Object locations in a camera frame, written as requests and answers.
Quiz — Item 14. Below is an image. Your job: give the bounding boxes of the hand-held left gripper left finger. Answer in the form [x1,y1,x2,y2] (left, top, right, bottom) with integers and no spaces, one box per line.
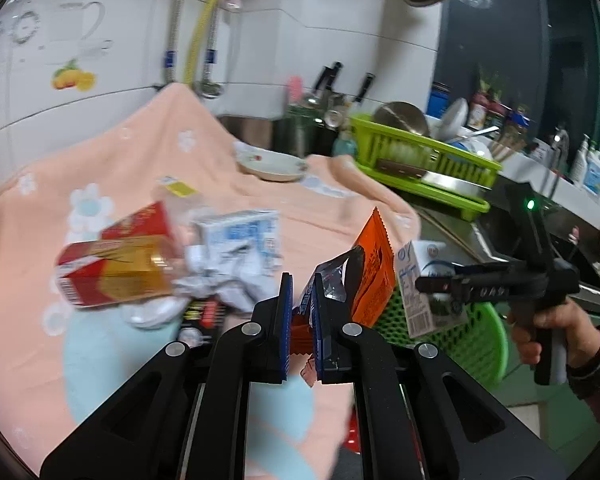
[40,272,295,480]

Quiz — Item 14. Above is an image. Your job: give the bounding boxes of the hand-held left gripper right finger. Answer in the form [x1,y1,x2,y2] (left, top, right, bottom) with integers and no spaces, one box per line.
[310,272,567,480]

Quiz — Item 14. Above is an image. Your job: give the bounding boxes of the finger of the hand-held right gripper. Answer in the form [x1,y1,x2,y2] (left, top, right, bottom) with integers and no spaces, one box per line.
[414,274,463,307]

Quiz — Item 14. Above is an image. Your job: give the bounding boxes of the small white milk carton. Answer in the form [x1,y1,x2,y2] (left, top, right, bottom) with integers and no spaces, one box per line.
[395,240,468,338]

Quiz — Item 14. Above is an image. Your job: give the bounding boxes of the black and blue snack wrapper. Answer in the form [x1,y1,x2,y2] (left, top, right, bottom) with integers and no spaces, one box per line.
[300,249,366,311]

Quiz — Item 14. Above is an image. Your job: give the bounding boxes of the orange snack packet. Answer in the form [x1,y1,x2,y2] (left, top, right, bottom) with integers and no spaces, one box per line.
[292,207,396,386]

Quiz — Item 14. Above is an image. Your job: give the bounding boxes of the green plastic basket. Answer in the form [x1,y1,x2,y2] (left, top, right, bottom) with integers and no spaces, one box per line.
[367,287,510,387]

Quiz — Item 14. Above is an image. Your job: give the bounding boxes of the clear bottle with yellow label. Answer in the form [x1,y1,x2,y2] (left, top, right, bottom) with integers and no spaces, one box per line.
[152,175,206,212]

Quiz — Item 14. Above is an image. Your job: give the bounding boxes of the person's right hand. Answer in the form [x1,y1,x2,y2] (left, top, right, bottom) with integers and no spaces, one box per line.
[509,297,600,367]

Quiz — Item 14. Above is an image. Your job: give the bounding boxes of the stainless steel sink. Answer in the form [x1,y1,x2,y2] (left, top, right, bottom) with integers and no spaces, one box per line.
[420,195,600,311]

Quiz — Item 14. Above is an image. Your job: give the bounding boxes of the flattened blue white milk carton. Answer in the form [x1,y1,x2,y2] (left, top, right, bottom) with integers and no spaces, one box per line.
[190,209,283,281]

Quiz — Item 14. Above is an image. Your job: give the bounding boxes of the detergent bottle with blue label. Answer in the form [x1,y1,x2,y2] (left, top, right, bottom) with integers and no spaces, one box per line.
[582,142,600,197]

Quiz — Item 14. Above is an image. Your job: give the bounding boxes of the red plastic object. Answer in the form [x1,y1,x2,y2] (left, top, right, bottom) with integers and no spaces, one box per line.
[342,405,364,480]

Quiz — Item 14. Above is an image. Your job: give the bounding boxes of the white pump bottle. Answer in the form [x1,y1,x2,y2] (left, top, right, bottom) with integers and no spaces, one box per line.
[570,134,592,186]

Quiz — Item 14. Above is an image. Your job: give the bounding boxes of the chrome faucet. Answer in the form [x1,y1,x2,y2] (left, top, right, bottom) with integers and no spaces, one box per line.
[545,122,572,201]

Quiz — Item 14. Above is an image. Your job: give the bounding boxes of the green dish rack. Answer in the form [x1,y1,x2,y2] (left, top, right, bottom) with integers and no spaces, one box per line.
[349,114,503,221]

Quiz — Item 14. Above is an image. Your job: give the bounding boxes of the sauce jar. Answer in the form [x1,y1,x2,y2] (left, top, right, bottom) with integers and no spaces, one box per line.
[467,91,491,131]
[487,100,511,134]
[505,110,531,144]

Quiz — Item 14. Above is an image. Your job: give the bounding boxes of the white plate with fruit print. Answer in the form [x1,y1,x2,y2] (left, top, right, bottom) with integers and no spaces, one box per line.
[236,150,310,182]

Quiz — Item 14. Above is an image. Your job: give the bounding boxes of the teal bottle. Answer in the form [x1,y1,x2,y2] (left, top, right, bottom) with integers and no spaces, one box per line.
[332,130,358,159]

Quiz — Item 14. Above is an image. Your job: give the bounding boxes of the white bowl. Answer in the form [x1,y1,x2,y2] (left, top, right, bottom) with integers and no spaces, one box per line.
[437,97,468,141]

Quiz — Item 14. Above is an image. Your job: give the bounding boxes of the metal bowl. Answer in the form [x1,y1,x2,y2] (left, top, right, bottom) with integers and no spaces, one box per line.
[372,101,431,138]

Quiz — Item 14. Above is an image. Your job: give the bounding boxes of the red and gold carton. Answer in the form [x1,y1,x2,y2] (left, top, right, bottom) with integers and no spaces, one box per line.
[55,201,191,308]

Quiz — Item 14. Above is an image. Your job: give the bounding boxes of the blue container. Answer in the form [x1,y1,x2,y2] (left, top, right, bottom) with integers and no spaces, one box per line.
[426,81,451,117]

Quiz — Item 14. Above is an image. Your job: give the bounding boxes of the dark utensil holder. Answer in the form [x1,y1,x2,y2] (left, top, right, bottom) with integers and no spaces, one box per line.
[275,104,341,158]

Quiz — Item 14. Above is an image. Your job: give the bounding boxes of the dark window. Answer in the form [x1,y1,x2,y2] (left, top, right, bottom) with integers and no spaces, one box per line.
[427,0,600,196]

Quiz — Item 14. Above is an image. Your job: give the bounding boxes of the peach floral blanket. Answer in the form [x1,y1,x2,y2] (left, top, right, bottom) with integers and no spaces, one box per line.
[0,82,421,480]

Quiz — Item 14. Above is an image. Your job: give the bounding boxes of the pink brush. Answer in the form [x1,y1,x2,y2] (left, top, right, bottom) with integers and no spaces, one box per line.
[286,76,304,109]

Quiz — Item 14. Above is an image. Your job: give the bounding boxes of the cleaver with wooden handle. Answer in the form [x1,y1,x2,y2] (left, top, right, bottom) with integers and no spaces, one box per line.
[375,157,431,181]

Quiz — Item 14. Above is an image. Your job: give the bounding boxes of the black handled knife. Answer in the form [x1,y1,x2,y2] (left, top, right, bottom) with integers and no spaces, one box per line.
[315,61,343,102]
[355,73,376,107]

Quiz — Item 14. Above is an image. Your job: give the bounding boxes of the braided metal hose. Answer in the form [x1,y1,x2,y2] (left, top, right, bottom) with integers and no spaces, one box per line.
[199,5,226,99]
[164,0,188,84]

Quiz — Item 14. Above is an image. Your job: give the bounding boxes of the yellow gas hose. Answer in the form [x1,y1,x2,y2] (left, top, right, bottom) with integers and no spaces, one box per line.
[184,0,238,86]

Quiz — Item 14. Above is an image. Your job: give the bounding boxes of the fruit wall sticker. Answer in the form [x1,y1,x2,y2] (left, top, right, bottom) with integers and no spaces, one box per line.
[51,60,97,92]

